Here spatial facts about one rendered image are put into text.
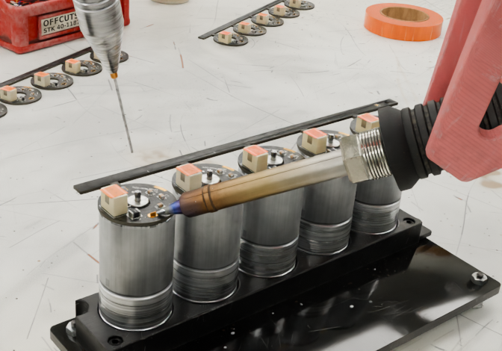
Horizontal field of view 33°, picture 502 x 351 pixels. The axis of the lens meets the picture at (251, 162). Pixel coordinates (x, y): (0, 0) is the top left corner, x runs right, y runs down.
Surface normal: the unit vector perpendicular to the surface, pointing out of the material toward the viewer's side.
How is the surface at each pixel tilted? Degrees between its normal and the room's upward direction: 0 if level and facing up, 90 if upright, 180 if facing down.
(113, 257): 90
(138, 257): 90
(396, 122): 26
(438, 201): 0
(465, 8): 87
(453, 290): 0
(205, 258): 90
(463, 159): 98
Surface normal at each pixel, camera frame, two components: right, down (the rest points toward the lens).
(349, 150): -0.36, -0.51
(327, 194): 0.02, 0.46
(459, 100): -0.21, 0.56
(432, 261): 0.07, -0.88
